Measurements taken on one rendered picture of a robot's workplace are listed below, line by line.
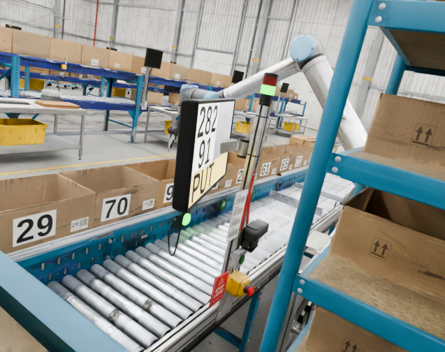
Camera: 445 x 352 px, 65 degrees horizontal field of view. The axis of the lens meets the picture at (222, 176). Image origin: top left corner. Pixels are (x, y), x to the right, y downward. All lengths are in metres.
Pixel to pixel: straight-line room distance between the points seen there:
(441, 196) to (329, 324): 0.35
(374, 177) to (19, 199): 1.50
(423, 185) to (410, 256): 0.19
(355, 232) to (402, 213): 0.30
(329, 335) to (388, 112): 0.42
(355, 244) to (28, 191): 1.42
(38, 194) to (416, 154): 1.53
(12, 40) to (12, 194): 4.78
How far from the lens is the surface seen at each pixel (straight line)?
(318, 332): 0.76
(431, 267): 0.66
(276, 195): 2.92
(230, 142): 1.27
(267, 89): 1.25
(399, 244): 0.66
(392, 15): 0.52
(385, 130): 0.64
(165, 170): 2.30
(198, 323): 1.41
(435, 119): 0.63
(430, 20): 0.51
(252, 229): 1.37
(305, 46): 1.61
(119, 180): 2.04
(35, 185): 1.76
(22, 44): 6.39
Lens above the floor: 1.61
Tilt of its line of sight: 15 degrees down
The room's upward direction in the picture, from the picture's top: 11 degrees clockwise
